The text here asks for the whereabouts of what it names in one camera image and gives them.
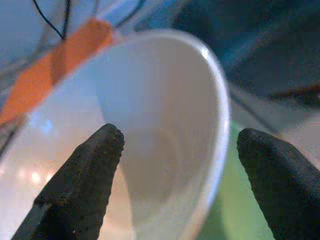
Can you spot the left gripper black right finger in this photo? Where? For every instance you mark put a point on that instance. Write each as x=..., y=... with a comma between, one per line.
x=282, y=187

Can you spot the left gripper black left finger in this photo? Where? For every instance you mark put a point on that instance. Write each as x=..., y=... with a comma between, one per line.
x=82, y=187

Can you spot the white bowl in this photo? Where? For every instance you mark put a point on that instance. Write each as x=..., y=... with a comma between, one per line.
x=162, y=100

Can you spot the green plate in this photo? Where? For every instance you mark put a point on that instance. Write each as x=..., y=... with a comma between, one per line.
x=237, y=200

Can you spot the orange bowl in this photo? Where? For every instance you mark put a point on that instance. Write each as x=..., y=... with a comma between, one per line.
x=50, y=70

